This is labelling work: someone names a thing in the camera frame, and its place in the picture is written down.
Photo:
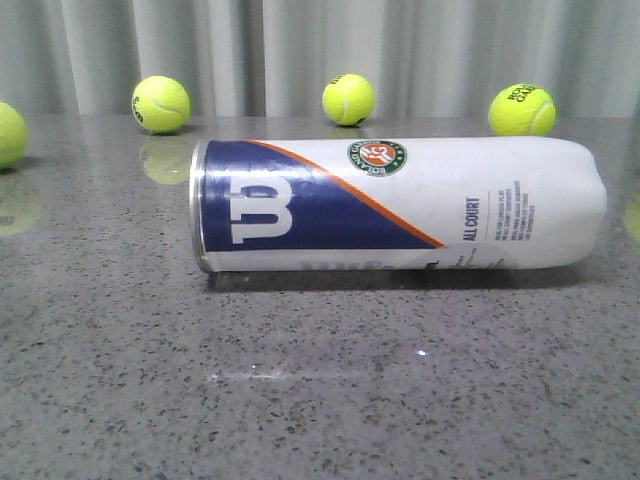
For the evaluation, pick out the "yellow tennis ball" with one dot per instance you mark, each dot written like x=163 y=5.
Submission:
x=522 y=110
x=161 y=104
x=348 y=99
x=13 y=136

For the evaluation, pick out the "grey pleated curtain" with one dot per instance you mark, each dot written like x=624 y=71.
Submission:
x=273 y=58

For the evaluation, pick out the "yellow tennis ball far left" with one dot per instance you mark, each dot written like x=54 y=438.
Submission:
x=13 y=136

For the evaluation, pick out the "yellow tennis ball centre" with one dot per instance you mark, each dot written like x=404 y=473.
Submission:
x=348 y=99

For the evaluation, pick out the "white blue tennis ball can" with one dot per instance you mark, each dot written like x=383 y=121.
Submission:
x=406 y=203

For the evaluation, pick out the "yellow tennis ball right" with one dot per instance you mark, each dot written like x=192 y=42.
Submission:
x=522 y=110

